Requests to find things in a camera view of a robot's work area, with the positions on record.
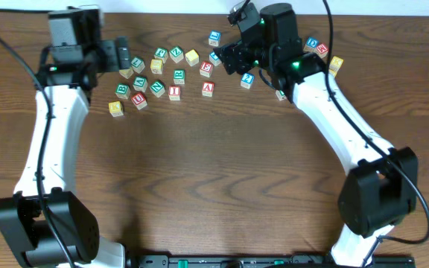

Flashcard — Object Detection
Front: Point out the yellow block below J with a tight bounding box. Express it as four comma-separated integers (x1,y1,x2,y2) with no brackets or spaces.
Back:
150,59,164,74

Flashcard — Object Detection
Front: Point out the green V block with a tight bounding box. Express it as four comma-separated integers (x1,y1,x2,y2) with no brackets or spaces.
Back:
133,76,147,92

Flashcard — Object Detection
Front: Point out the yellow block near Z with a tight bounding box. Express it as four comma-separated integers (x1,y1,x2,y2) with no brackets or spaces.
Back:
185,49,200,66

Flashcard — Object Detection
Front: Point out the red I block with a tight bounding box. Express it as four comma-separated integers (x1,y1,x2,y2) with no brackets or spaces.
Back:
168,86,181,101

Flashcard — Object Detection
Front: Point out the green Z block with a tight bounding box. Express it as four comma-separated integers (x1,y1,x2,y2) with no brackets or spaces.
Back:
169,46,184,63

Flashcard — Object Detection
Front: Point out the blue L block top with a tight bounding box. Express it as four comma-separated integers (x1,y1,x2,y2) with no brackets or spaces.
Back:
208,31,221,47

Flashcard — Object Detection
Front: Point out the green J block left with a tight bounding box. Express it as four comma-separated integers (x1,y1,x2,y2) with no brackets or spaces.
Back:
154,48,168,63

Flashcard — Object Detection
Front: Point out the red M block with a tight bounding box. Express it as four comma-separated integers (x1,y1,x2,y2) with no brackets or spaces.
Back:
314,43,329,59

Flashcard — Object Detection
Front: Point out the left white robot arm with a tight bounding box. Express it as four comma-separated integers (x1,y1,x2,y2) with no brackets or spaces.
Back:
0,6,130,267

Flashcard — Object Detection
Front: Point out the red U block left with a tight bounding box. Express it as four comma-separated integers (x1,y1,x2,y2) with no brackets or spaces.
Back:
131,92,147,110

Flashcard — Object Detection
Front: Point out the yellow K block right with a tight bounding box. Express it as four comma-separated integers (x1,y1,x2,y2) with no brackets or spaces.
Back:
329,56,344,71

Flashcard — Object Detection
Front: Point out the green j block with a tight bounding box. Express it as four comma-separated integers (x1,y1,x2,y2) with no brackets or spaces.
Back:
154,48,168,63
276,90,286,101

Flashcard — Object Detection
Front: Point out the blue 2 block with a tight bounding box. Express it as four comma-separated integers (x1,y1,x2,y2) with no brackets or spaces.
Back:
241,73,255,89

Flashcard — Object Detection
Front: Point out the blue D block right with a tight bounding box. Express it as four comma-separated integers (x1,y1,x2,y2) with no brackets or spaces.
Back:
303,37,319,53

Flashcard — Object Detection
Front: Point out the yellow K block left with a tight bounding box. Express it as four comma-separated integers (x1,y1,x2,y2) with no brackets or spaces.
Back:
108,101,124,117

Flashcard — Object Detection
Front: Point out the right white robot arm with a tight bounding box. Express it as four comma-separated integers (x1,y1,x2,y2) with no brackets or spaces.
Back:
214,1,418,267

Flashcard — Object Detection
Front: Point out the red A block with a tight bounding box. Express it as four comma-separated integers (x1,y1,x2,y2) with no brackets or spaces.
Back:
202,82,215,97

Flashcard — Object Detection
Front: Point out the blue P block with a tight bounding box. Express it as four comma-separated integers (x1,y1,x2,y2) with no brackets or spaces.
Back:
209,51,221,66

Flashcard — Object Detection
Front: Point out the green J block right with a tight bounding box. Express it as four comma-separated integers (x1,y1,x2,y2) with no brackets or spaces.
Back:
276,90,286,101

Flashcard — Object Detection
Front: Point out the yellow k block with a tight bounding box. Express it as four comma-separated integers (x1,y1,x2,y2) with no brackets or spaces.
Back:
108,101,124,117
329,56,344,71

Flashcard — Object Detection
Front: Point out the green R block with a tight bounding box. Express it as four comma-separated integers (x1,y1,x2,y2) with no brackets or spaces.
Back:
174,69,185,85

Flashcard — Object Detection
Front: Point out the yellow Q block left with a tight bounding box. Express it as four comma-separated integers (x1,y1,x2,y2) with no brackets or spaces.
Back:
119,68,134,79

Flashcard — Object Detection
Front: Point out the green B block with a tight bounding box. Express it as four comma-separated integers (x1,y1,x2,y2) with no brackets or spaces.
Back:
115,83,131,100

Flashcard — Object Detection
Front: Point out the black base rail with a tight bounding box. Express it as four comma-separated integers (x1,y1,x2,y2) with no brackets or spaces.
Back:
136,254,416,268

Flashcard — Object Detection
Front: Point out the red E block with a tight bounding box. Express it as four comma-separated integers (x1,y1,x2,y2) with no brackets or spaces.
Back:
200,61,214,77

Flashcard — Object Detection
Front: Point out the yellow C block right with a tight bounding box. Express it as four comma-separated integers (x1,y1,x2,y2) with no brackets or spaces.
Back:
328,69,337,77

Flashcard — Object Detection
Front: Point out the green N block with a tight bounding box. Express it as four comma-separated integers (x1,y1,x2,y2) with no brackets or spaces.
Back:
150,80,165,98

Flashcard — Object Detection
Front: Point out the green L block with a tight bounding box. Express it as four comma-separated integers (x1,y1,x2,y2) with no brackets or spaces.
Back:
131,57,145,74

